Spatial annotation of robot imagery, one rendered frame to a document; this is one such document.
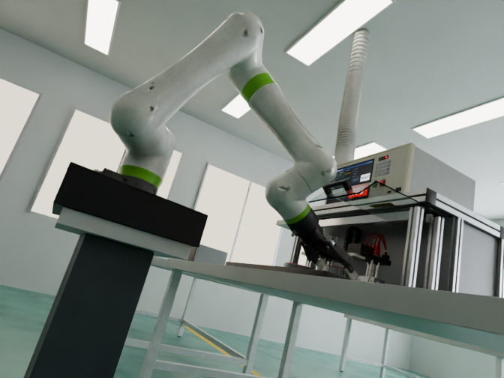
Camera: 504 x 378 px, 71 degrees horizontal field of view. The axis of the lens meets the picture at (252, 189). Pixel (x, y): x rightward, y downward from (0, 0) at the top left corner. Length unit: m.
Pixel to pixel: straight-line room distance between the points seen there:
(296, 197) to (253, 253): 5.37
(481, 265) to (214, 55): 1.11
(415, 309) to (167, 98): 0.73
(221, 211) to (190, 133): 1.46
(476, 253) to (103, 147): 5.22
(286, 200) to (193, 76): 0.43
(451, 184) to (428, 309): 0.92
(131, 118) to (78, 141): 4.93
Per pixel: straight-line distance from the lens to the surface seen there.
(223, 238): 6.13
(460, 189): 1.59
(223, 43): 1.05
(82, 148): 5.83
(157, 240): 0.93
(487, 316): 0.63
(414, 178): 1.38
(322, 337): 7.38
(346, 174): 1.59
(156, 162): 1.06
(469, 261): 1.40
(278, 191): 1.02
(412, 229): 1.21
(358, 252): 1.26
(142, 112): 0.94
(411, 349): 9.16
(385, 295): 0.74
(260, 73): 1.18
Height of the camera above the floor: 0.66
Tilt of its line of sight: 16 degrees up
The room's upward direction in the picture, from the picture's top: 15 degrees clockwise
